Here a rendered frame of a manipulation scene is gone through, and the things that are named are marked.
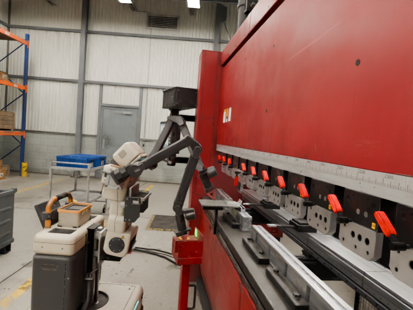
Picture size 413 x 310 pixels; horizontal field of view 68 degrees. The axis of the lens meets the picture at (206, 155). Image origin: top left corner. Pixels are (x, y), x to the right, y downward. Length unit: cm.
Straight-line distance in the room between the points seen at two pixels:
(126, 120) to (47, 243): 758
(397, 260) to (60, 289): 181
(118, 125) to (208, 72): 668
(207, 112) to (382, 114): 228
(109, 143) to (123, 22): 359
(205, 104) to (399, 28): 230
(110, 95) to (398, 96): 914
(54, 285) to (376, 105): 192
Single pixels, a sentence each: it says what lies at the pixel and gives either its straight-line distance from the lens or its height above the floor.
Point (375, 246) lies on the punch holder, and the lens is 88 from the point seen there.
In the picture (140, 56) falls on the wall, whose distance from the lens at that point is 966.
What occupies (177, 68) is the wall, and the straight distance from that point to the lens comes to 941.
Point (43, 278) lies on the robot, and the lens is 218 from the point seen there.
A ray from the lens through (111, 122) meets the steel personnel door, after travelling 957.
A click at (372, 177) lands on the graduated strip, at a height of 138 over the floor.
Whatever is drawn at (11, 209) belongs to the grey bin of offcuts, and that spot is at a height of 49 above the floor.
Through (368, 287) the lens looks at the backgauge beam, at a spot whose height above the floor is 94.
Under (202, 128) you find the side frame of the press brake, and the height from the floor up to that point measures 154.
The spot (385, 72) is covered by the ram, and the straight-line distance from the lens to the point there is 90.
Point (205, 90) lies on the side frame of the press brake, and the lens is 302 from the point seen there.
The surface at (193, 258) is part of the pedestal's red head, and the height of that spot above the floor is 70.
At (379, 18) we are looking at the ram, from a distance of 98.
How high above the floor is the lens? 145
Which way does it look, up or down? 3 degrees down
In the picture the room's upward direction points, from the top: 4 degrees clockwise
